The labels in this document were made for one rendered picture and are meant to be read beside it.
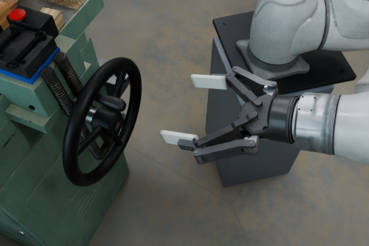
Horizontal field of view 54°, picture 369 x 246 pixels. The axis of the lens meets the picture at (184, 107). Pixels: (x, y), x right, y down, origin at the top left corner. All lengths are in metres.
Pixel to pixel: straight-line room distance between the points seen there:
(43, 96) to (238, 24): 0.77
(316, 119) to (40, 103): 0.48
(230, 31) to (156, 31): 0.97
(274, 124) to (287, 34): 0.49
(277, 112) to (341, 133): 0.09
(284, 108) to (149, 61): 1.50
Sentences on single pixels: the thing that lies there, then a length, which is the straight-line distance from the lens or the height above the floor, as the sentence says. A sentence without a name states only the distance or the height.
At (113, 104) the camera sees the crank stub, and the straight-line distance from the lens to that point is 0.67.
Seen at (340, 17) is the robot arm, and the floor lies 0.84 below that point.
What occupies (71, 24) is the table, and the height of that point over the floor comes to 0.89.
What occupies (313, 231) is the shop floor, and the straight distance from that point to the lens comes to 1.61.
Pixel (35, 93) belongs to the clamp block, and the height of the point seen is 0.95.
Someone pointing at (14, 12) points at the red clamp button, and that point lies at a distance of 0.76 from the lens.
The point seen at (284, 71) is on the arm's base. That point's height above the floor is 0.64.
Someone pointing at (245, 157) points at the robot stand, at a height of 0.25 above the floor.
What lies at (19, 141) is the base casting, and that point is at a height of 0.77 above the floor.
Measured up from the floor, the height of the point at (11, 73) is 0.97.
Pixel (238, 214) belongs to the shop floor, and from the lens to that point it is 1.57.
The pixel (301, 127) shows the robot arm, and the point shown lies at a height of 1.03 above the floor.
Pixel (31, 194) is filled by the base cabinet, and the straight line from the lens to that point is 1.02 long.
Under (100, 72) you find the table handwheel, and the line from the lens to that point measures 0.70.
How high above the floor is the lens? 1.47
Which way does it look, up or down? 55 degrees down
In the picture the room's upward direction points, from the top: straight up
